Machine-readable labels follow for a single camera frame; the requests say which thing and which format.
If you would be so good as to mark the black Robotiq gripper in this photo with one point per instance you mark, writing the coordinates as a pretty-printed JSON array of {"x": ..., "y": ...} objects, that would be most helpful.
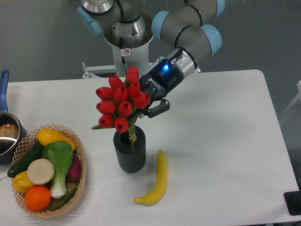
[{"x": 163, "y": 77}]

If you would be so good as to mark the red tulip bouquet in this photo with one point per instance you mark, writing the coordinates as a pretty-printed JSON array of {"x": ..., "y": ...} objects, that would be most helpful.
[{"x": 119, "y": 101}]

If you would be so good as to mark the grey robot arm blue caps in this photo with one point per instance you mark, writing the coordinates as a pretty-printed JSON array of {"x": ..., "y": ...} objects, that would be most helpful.
[{"x": 165, "y": 49}]

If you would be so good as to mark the dark grey ribbed vase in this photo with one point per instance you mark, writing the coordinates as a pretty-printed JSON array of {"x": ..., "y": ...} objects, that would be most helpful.
[{"x": 131, "y": 157}]

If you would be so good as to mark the yellow banana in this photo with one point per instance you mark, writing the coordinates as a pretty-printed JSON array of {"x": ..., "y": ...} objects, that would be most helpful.
[{"x": 158, "y": 191}]

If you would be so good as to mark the purple sweet potato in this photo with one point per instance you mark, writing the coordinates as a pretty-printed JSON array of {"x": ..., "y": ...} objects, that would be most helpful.
[{"x": 75, "y": 169}]

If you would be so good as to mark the green bok choy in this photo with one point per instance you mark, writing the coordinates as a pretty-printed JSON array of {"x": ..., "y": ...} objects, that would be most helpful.
[{"x": 60, "y": 154}]

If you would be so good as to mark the yellow squash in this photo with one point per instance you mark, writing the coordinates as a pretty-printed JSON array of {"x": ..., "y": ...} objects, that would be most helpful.
[{"x": 47, "y": 136}]

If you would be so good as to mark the dark green cucumber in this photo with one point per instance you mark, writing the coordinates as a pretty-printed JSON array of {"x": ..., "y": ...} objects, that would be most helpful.
[{"x": 34, "y": 153}]

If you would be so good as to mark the green bean pod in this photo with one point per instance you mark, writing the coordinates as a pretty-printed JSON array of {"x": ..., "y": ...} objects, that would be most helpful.
[{"x": 64, "y": 200}]

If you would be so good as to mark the woven wicker basket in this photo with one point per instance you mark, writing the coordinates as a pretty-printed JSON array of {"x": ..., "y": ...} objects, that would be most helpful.
[{"x": 25, "y": 145}]

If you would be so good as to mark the cream round radish slice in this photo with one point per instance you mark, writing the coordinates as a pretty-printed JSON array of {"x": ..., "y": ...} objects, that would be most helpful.
[{"x": 40, "y": 171}]

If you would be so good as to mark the orange fruit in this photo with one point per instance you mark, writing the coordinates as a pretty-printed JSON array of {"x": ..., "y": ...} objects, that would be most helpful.
[{"x": 37, "y": 198}]

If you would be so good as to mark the black device at table edge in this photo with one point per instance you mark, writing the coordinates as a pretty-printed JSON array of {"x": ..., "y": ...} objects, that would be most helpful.
[{"x": 293, "y": 202}]

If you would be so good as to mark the yellow bell pepper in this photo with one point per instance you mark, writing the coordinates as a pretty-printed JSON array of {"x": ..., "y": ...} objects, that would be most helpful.
[{"x": 21, "y": 182}]

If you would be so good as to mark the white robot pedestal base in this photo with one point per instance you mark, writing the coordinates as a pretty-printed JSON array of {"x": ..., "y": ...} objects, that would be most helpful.
[{"x": 123, "y": 59}]

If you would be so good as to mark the blue handled saucepan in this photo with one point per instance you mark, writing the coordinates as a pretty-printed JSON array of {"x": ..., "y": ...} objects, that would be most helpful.
[{"x": 11, "y": 130}]

